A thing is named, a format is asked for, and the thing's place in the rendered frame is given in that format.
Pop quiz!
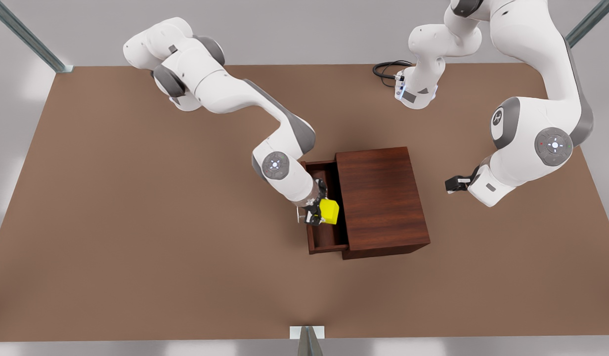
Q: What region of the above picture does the silver frame post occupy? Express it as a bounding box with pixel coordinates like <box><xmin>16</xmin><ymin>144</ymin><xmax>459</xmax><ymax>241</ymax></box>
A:
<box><xmin>565</xmin><ymin>0</ymin><xmax>609</xmax><ymax>48</ymax></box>
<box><xmin>290</xmin><ymin>325</ymin><xmax>326</xmax><ymax>356</ymax></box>
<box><xmin>0</xmin><ymin>0</ymin><xmax>74</xmax><ymax>74</ymax></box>

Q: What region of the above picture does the yellow block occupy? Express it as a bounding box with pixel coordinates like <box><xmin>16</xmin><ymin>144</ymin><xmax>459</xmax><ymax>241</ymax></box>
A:
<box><xmin>318</xmin><ymin>198</ymin><xmax>340</xmax><ymax>225</ymax></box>

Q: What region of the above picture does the dark wooden cabinet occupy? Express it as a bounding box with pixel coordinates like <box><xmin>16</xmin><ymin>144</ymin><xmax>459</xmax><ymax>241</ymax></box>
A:
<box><xmin>335</xmin><ymin>146</ymin><xmax>431</xmax><ymax>261</ymax></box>

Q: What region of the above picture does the dark wooden drawer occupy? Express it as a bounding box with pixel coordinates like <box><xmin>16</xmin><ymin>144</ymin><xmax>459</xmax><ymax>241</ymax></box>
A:
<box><xmin>300</xmin><ymin>159</ymin><xmax>350</xmax><ymax>255</ymax></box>

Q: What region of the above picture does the black cable loop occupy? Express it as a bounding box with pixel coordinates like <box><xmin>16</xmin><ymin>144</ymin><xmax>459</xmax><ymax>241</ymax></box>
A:
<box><xmin>373</xmin><ymin>60</ymin><xmax>415</xmax><ymax>88</ymax></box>

